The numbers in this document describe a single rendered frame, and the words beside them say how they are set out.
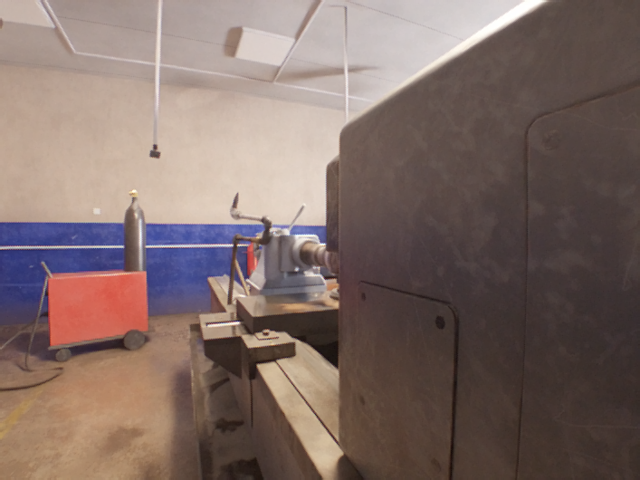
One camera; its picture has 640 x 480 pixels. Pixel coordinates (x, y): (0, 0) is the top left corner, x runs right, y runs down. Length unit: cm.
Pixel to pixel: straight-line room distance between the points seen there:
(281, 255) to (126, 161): 427
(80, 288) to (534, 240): 367
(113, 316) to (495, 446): 369
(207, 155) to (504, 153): 517
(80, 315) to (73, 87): 326
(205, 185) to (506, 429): 512
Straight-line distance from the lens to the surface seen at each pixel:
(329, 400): 70
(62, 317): 376
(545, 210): 23
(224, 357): 99
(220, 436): 145
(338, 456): 57
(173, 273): 522
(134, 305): 384
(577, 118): 23
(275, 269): 129
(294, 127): 576
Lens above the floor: 116
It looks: 1 degrees down
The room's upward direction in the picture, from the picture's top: straight up
